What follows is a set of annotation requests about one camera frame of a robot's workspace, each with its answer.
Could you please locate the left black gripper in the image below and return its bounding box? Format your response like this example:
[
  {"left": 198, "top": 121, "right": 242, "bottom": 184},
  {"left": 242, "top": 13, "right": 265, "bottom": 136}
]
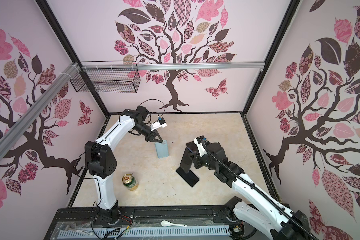
[{"left": 132, "top": 121, "right": 162, "bottom": 143}]

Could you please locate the black smartphone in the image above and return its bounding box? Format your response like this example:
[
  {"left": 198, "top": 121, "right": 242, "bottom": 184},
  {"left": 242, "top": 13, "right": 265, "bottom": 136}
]
[{"left": 180, "top": 148, "right": 193, "bottom": 174}]

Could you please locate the light blue phone case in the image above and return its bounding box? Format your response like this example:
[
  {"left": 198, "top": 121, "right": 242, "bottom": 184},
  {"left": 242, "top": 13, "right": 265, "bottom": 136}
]
[{"left": 155, "top": 140, "right": 169, "bottom": 159}]

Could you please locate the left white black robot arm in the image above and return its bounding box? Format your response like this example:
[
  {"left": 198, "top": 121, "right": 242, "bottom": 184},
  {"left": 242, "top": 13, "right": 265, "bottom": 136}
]
[{"left": 85, "top": 106, "right": 167, "bottom": 224}]

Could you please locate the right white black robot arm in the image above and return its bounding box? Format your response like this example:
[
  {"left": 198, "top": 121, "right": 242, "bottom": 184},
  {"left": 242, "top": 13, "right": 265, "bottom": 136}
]
[{"left": 179, "top": 137, "right": 315, "bottom": 240}]

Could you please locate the phone with white case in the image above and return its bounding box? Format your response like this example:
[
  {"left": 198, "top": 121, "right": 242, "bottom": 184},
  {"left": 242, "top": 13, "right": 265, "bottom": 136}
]
[{"left": 176, "top": 167, "right": 200, "bottom": 188}]

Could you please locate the green gold drink can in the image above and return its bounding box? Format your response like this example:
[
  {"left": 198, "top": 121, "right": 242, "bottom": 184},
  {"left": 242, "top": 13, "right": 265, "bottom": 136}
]
[{"left": 122, "top": 174, "right": 139, "bottom": 191}]

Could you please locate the white plastic spoon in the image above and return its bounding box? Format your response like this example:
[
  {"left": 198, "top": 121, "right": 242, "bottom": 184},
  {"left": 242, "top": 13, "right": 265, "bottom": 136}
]
[{"left": 161, "top": 220, "right": 187, "bottom": 228}]

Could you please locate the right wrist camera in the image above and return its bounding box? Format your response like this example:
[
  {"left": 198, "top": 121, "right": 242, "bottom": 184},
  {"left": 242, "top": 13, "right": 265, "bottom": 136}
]
[{"left": 194, "top": 136, "right": 207, "bottom": 157}]

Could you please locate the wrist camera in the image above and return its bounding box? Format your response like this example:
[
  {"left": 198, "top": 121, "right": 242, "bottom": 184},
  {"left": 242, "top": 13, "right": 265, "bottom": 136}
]
[
  {"left": 194, "top": 136, "right": 207, "bottom": 157},
  {"left": 151, "top": 118, "right": 167, "bottom": 131}
]

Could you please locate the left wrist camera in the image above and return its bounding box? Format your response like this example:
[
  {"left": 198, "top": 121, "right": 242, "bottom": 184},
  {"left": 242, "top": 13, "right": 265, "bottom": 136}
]
[{"left": 151, "top": 118, "right": 167, "bottom": 131}]

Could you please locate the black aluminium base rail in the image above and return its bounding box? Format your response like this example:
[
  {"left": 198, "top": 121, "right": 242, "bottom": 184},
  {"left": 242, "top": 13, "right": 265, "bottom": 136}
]
[{"left": 54, "top": 201, "right": 258, "bottom": 226}]

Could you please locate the black wire basket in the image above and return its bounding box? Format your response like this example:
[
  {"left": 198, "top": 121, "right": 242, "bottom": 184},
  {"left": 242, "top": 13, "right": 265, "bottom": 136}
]
[{"left": 70, "top": 60, "right": 141, "bottom": 94}]

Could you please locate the back aluminium wall rail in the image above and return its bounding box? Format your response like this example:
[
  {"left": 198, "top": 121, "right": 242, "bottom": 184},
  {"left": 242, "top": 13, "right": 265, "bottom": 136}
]
[{"left": 81, "top": 62, "right": 265, "bottom": 71}]

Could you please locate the aluminium wall rail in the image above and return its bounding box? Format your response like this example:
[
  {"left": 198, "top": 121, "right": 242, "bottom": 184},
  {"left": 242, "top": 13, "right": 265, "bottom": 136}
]
[
  {"left": 81, "top": 62, "right": 265, "bottom": 71},
  {"left": 0, "top": 63, "right": 79, "bottom": 161}
]

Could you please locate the white slotted cable duct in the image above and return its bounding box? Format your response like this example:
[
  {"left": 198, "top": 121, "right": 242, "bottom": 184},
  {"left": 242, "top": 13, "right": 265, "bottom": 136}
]
[{"left": 52, "top": 226, "right": 231, "bottom": 240}]

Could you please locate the left aluminium wall rail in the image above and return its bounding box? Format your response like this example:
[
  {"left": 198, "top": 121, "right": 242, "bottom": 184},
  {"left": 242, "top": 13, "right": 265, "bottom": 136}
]
[{"left": 0, "top": 63, "right": 79, "bottom": 161}]

